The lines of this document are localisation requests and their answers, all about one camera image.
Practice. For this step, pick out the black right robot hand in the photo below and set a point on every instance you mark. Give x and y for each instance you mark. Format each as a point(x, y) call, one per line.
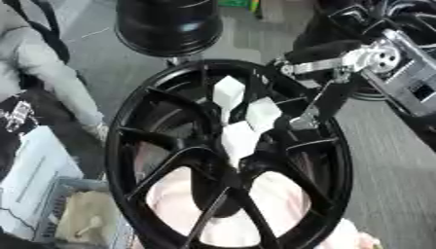
point(323, 52)

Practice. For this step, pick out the black spoked wheel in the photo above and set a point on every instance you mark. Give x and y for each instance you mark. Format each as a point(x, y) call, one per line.
point(170, 155)

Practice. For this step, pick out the grey plastic basket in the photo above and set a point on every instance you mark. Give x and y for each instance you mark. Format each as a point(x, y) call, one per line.
point(54, 201)

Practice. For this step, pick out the tan cloth bundle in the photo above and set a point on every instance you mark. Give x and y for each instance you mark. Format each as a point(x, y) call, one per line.
point(88, 214)

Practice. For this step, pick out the pale pink cloth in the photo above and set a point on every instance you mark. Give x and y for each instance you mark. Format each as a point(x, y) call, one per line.
point(278, 201)

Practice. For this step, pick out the person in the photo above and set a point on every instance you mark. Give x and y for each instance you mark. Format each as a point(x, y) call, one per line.
point(40, 61)

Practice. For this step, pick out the white paper sheet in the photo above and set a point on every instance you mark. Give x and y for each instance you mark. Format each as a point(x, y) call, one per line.
point(34, 175)

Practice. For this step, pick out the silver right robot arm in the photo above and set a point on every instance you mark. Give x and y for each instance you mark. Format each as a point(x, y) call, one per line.
point(406, 74)

